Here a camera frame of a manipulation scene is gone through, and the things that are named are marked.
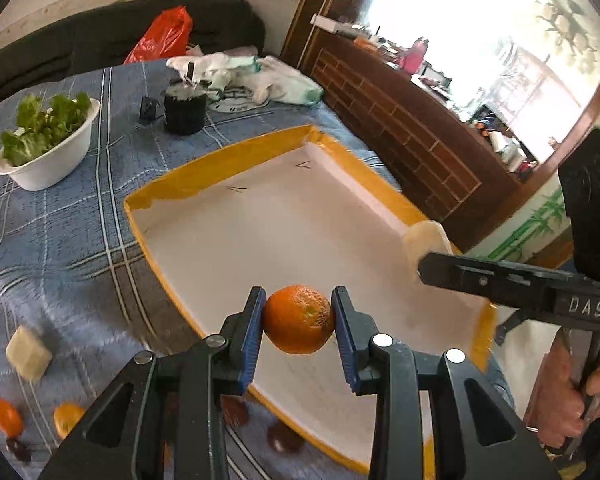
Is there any blue plaid tablecloth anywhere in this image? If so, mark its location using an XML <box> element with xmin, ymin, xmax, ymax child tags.
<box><xmin>0</xmin><ymin>61</ymin><xmax>387</xmax><ymax>479</ymax></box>

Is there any pink bottle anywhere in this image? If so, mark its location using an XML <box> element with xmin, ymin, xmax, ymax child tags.
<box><xmin>398</xmin><ymin>37</ymin><xmax>428</xmax><ymax>76</ymax></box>

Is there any green lettuce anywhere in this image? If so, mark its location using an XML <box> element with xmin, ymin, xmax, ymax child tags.
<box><xmin>0</xmin><ymin>92</ymin><xmax>91</xmax><ymax>167</ymax></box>

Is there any black sofa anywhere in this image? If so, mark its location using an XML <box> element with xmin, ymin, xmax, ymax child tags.
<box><xmin>0</xmin><ymin>0</ymin><xmax>265</xmax><ymax>102</ymax></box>

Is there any white bowl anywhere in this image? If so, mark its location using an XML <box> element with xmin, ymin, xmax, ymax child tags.
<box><xmin>0</xmin><ymin>97</ymin><xmax>100</xmax><ymax>192</ymax></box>

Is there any small dark plum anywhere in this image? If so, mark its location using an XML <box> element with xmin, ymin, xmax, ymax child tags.
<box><xmin>6</xmin><ymin>438</ymin><xmax>31</xmax><ymax>464</ymax></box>

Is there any orange mandarin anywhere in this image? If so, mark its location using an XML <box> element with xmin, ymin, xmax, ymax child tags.
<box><xmin>262</xmin><ymin>285</ymin><xmax>335</xmax><ymax>354</ymax></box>
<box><xmin>0</xmin><ymin>398</ymin><xmax>23</xmax><ymax>439</ymax></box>

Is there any yellow white tray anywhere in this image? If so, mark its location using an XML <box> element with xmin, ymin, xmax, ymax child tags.
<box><xmin>123</xmin><ymin>123</ymin><xmax>498</xmax><ymax>480</ymax></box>

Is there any person right hand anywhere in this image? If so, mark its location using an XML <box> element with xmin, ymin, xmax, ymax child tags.
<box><xmin>531</xmin><ymin>333</ymin><xmax>600</xmax><ymax>448</ymax></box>

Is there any yellowish mandarin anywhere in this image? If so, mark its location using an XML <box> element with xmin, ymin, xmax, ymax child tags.
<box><xmin>53</xmin><ymin>402</ymin><xmax>85</xmax><ymax>440</ymax></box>

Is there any white crumpled cloth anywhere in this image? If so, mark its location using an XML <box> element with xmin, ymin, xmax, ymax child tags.
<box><xmin>166</xmin><ymin>52</ymin><xmax>324</xmax><ymax>106</ymax></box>

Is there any red plastic bag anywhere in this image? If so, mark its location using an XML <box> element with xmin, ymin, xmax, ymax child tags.
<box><xmin>124</xmin><ymin>6</ymin><xmax>194</xmax><ymax>64</ymax></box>

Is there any large white yam chunk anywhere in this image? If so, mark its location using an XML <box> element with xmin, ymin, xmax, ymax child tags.
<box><xmin>5</xmin><ymin>326</ymin><xmax>53</xmax><ymax>382</ymax></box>

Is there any black cup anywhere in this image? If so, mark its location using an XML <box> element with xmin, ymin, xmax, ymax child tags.
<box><xmin>163</xmin><ymin>62</ymin><xmax>207</xmax><ymax>136</ymax></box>

